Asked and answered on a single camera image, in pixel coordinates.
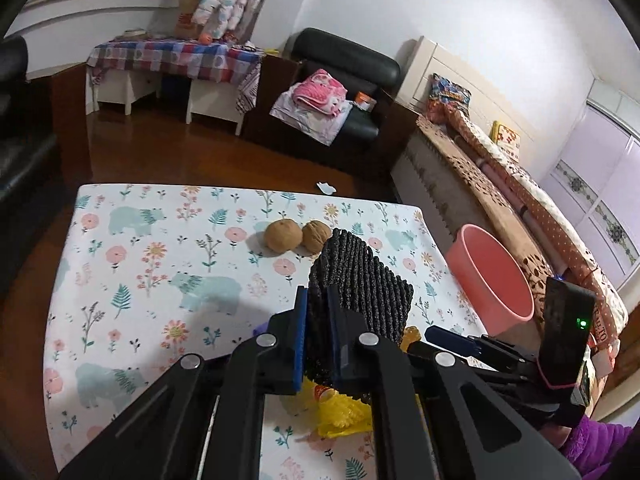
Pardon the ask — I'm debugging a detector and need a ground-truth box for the checkered cloth side table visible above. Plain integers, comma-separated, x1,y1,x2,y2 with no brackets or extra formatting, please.
86,40,264,114

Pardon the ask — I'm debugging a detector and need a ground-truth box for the yellow plastic bag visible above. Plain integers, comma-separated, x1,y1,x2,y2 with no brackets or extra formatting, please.
300,379,374,439

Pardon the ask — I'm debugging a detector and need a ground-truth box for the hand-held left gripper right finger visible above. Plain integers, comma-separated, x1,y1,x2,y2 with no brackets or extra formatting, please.
326,284,583,480

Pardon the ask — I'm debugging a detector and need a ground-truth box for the black foam net sleeve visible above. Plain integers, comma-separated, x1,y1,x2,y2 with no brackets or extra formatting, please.
305,228,415,406

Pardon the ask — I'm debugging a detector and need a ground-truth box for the person's right forearm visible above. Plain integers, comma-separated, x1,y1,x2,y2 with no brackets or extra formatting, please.
560,407,638,480

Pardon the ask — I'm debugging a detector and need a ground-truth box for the brown paper bag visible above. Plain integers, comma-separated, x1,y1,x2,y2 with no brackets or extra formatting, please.
175,0,206,39

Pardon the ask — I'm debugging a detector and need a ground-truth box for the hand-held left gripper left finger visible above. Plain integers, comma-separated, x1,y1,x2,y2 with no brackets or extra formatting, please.
57,285,309,480

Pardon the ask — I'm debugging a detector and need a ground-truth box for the white desk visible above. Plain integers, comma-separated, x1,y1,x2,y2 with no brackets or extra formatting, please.
87,67,247,137

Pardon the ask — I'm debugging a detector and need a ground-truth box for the white bed mattress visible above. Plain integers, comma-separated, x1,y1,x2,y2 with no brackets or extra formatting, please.
390,147,466,246

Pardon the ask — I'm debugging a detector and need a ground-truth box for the colourful patterned pillow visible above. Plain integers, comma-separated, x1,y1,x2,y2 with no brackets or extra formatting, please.
427,73,471,124

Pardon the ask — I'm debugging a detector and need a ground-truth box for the pink plastic bucket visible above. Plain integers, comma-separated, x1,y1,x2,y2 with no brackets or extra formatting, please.
444,224,536,337

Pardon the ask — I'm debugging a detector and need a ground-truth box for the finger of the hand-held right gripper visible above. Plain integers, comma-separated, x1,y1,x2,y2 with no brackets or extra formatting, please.
424,324,484,357
406,341,506,378

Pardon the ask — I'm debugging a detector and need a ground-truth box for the floral bear tablecloth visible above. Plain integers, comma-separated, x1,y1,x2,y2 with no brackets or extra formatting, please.
42,183,482,480

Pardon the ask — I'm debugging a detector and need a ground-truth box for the lilac wardrobe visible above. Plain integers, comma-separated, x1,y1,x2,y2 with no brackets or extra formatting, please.
540,80,640,292

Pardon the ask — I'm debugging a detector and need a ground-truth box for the brown walnut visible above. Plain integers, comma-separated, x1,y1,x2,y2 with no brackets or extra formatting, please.
302,220,333,255
264,218,304,254

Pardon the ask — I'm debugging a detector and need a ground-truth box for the cream bed headboard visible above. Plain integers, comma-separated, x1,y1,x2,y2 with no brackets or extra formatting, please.
397,36,532,161

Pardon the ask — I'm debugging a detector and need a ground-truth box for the black leather armchair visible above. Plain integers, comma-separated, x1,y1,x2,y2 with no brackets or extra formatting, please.
0,35,62,201
242,27,419,177

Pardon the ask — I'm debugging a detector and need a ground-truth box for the pink folded blanket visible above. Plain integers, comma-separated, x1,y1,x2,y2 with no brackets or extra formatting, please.
292,68,349,116

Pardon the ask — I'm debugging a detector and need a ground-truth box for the yellow flower pillow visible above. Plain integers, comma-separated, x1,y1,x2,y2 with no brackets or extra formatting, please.
491,121,521,159

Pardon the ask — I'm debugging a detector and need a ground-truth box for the white printed cloth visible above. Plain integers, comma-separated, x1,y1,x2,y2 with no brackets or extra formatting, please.
270,85,354,147

